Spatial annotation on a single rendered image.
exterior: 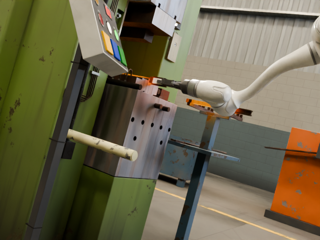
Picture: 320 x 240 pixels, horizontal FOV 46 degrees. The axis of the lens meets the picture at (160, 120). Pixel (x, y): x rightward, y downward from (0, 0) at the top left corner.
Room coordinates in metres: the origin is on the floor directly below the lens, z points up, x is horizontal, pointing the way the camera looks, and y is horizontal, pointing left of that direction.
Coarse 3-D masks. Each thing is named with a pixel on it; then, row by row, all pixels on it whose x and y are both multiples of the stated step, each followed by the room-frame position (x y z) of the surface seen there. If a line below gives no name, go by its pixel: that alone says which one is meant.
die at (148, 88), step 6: (114, 78) 2.00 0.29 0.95; (120, 78) 1.97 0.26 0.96; (132, 78) 1.93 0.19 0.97; (138, 78) 1.92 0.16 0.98; (144, 78) 2.01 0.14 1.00; (144, 84) 1.97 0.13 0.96; (150, 84) 2.01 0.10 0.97; (144, 90) 1.98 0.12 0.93; (150, 90) 2.02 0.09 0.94; (156, 90) 2.07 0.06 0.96
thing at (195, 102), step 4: (188, 100) 2.26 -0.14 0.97; (192, 100) 2.24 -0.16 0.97; (196, 100) 2.22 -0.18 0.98; (200, 104) 2.20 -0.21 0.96; (204, 104) 2.19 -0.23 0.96; (208, 104) 2.17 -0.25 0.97; (240, 108) 2.05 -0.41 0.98; (236, 112) 2.06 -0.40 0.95; (240, 112) 2.04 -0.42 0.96; (244, 112) 2.04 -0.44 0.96; (248, 112) 2.03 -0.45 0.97
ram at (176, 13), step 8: (136, 0) 1.93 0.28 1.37; (144, 0) 1.90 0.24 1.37; (152, 0) 1.88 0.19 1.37; (160, 0) 1.93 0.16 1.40; (168, 0) 1.98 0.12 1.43; (176, 0) 2.03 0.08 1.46; (184, 0) 2.09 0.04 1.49; (160, 8) 1.94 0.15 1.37; (168, 8) 1.99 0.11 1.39; (176, 8) 2.05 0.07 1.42; (184, 8) 2.11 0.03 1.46; (176, 16) 2.07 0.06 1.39
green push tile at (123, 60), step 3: (120, 48) 1.56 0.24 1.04; (120, 51) 1.54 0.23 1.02; (120, 54) 1.53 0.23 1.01; (123, 54) 1.58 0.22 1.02; (120, 57) 1.52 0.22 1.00; (123, 57) 1.56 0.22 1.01; (120, 60) 1.52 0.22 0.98; (123, 60) 1.55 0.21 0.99; (123, 63) 1.54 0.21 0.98; (126, 63) 1.59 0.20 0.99
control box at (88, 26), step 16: (80, 0) 1.32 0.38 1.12; (80, 16) 1.31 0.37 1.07; (96, 16) 1.32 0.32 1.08; (112, 16) 1.61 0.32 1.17; (80, 32) 1.31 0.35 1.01; (96, 32) 1.30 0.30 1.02; (112, 32) 1.52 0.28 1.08; (80, 48) 1.31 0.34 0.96; (96, 48) 1.30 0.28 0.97; (96, 64) 1.40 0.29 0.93; (112, 64) 1.45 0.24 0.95
